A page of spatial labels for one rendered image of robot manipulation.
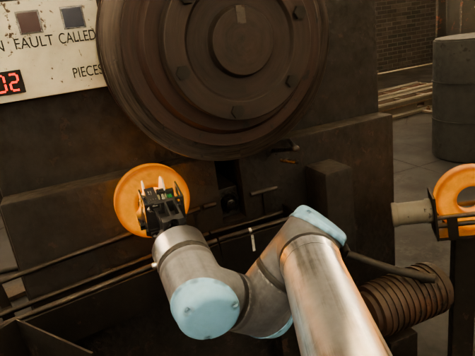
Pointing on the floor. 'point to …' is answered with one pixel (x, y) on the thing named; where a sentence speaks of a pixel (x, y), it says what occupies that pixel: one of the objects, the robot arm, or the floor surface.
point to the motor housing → (406, 305)
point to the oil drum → (454, 98)
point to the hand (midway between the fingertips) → (150, 192)
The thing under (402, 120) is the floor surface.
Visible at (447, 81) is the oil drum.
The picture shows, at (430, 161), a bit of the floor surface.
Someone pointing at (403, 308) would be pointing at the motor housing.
